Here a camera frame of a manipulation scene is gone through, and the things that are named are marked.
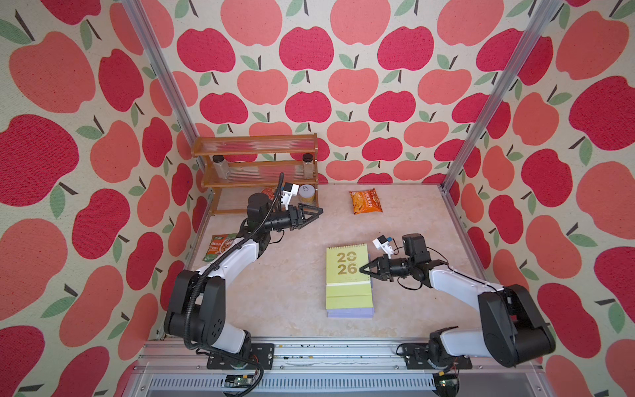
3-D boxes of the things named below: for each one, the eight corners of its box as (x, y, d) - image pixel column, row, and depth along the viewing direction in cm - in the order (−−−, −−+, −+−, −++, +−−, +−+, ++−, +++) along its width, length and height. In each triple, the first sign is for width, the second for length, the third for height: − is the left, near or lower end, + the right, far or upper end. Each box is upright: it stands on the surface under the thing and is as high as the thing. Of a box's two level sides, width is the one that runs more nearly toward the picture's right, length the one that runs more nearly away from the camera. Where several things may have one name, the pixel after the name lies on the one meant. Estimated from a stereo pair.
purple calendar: (327, 318, 84) (327, 312, 79) (326, 313, 84) (327, 308, 80) (371, 318, 84) (375, 312, 79) (371, 313, 85) (374, 308, 80)
